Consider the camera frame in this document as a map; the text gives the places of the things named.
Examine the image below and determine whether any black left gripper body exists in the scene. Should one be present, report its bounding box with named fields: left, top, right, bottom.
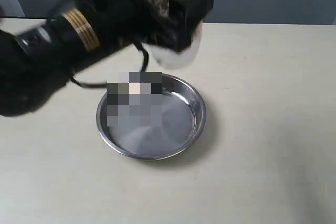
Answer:
left=70, top=0, right=184, bottom=51

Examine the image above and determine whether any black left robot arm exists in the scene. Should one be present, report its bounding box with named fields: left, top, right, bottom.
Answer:
left=1, top=0, right=214, bottom=117

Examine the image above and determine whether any round metal plate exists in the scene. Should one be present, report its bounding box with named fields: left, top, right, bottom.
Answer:
left=96, top=72, right=207, bottom=161

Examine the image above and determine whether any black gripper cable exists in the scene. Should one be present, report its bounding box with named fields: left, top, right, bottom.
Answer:
left=68, top=40, right=150, bottom=90

